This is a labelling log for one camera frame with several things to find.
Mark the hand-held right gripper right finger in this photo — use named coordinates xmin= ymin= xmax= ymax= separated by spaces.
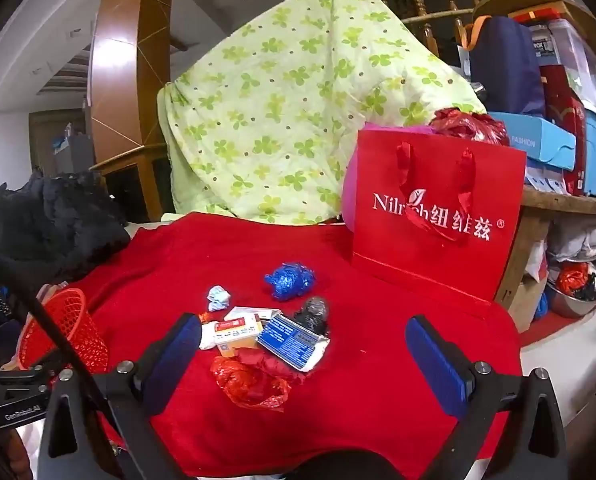
xmin=405 ymin=316 xmax=569 ymax=480

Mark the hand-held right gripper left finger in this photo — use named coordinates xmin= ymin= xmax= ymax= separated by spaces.
xmin=38 ymin=312 xmax=202 ymax=480

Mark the white and orange medicine box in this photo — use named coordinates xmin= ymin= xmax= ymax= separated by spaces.
xmin=213 ymin=314 xmax=263 ymax=358

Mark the white tissue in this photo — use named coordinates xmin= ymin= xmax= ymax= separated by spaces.
xmin=206 ymin=286 xmax=231 ymax=313

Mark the white paper slip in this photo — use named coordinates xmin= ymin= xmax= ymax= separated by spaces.
xmin=224 ymin=306 xmax=273 ymax=322

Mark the red plastic basket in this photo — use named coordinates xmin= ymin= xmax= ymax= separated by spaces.
xmin=18 ymin=287 xmax=109 ymax=376

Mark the blue plastic bag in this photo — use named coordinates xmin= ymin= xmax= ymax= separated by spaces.
xmin=264 ymin=261 xmax=316 ymax=302

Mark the black plastic bag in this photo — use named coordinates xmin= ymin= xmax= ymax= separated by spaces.
xmin=293 ymin=296 xmax=330 ymax=336

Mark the red blanket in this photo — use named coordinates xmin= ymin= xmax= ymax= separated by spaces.
xmin=75 ymin=212 xmax=524 ymax=480

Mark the cardboard box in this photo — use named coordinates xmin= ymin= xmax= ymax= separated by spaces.
xmin=495 ymin=275 xmax=549 ymax=333

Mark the metal basin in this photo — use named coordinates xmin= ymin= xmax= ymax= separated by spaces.
xmin=545 ymin=280 xmax=596 ymax=318

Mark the wooden table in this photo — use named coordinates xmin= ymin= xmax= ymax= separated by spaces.
xmin=498 ymin=185 xmax=596 ymax=331

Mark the black jacket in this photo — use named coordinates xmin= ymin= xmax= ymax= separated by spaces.
xmin=0 ymin=170 xmax=131 ymax=291

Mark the wooden cabinet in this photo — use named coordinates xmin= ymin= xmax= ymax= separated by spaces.
xmin=90 ymin=145 xmax=173 ymax=223

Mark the red paper bag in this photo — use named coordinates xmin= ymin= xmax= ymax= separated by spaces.
xmin=352 ymin=122 xmax=527 ymax=306

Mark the grey cabinet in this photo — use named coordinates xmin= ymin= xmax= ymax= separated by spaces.
xmin=52 ymin=132 xmax=96 ymax=176

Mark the shiny red plastic bag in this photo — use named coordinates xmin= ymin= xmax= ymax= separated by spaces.
xmin=428 ymin=107 xmax=510 ymax=147

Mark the blue shoe box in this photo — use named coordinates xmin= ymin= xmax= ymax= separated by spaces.
xmin=488 ymin=111 xmax=576 ymax=171

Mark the brown door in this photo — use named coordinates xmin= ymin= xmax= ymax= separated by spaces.
xmin=28 ymin=110 xmax=86 ymax=181

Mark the red gift box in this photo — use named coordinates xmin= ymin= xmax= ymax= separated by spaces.
xmin=540 ymin=65 xmax=586 ymax=196

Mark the green floral quilt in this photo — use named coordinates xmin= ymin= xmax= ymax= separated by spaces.
xmin=158 ymin=0 xmax=486 ymax=226

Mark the wooden pillar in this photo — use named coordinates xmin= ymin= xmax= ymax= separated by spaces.
xmin=88 ymin=0 xmax=179 ymax=166

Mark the navy bag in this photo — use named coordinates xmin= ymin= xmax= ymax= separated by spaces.
xmin=465 ymin=15 xmax=546 ymax=116

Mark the clear plastic storage box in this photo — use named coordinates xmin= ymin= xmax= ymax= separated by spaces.
xmin=528 ymin=17 xmax=596 ymax=121

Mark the black cable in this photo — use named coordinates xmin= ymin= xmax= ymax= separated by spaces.
xmin=0 ymin=245 xmax=128 ymax=446

